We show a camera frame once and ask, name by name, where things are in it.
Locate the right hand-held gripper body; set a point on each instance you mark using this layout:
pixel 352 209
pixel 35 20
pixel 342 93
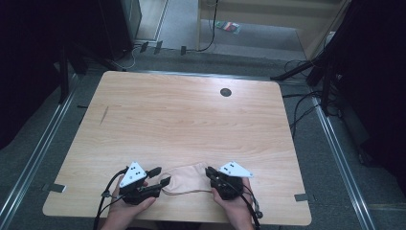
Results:
pixel 231 183

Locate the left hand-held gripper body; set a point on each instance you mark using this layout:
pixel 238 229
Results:
pixel 134 175

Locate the person's right hand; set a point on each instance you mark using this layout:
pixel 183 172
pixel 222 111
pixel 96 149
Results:
pixel 234 207

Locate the person's left hand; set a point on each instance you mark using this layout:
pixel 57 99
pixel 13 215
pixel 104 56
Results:
pixel 127 209

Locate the grey tape piece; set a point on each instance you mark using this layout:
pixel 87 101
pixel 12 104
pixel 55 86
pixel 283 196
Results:
pixel 54 188

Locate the black table grommet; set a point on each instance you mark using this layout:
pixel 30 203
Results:
pixel 225 92

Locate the small black block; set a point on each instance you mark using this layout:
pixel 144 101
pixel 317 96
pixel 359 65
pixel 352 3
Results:
pixel 183 50
pixel 158 47
pixel 144 47

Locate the black tripod stand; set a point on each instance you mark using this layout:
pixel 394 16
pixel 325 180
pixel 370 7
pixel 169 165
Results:
pixel 325 83

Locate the colourful packet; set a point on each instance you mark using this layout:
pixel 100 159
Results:
pixel 228 27

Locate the black cabinet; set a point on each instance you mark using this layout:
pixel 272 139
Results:
pixel 119 25

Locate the dark curtain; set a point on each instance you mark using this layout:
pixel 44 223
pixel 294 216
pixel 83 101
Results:
pixel 32 64
pixel 376 80

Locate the metal floor rail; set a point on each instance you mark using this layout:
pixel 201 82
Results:
pixel 344 166
pixel 35 159

